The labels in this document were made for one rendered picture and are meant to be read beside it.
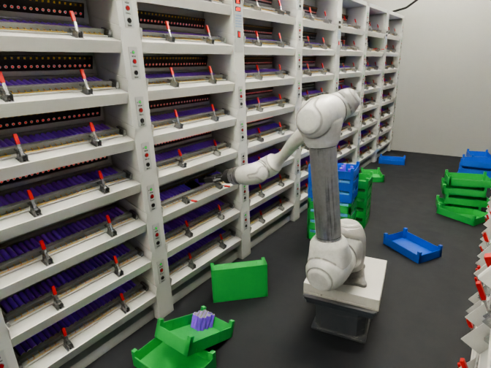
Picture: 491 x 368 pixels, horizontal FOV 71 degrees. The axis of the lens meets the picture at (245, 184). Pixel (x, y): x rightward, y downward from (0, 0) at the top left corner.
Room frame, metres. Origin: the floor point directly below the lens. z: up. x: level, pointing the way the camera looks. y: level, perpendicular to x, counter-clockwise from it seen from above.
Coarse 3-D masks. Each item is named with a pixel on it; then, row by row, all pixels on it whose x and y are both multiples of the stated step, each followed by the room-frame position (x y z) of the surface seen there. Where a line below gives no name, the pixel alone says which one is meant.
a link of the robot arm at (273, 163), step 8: (296, 136) 1.47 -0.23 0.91; (288, 144) 1.53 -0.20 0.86; (296, 144) 1.49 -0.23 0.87; (280, 152) 1.68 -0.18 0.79; (288, 152) 1.58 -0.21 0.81; (264, 160) 1.73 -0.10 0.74; (272, 160) 1.71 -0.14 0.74; (280, 160) 1.69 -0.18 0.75; (272, 168) 1.70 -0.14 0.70; (280, 168) 1.73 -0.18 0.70; (272, 176) 1.73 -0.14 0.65
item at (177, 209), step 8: (208, 168) 2.05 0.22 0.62; (216, 168) 2.11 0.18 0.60; (224, 168) 2.07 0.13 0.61; (184, 184) 1.86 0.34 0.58; (224, 184) 1.94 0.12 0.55; (208, 192) 1.82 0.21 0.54; (216, 192) 1.84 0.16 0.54; (224, 192) 1.90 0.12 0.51; (200, 200) 1.73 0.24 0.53; (208, 200) 1.79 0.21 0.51; (168, 208) 1.60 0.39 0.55; (176, 208) 1.61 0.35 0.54; (184, 208) 1.64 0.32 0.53; (192, 208) 1.69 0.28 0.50; (168, 216) 1.56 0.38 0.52; (176, 216) 1.60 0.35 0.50
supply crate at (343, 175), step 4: (308, 164) 2.27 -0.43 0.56; (340, 164) 2.36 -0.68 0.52; (348, 164) 2.33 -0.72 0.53; (352, 164) 2.32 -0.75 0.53; (356, 164) 2.29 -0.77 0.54; (308, 168) 2.27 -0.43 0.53; (348, 168) 2.33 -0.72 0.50; (352, 168) 2.14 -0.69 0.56; (356, 168) 2.29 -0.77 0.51; (308, 172) 2.27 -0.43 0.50; (340, 172) 2.16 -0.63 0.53; (344, 172) 2.15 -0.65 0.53; (348, 172) 2.14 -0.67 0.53; (352, 172) 2.13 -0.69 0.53; (356, 172) 2.21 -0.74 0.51; (340, 176) 2.16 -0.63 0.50; (344, 176) 2.15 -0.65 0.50; (348, 176) 2.14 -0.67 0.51; (352, 176) 2.13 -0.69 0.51
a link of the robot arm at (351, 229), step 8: (344, 224) 1.37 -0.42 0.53; (352, 224) 1.37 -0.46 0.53; (360, 224) 1.40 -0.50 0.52; (344, 232) 1.34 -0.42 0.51; (352, 232) 1.33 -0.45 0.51; (360, 232) 1.34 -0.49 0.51; (352, 240) 1.31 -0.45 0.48; (360, 240) 1.33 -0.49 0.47; (352, 248) 1.29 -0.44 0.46; (360, 248) 1.31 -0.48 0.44; (360, 256) 1.31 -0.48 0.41; (360, 264) 1.34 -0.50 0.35; (352, 272) 1.33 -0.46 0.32
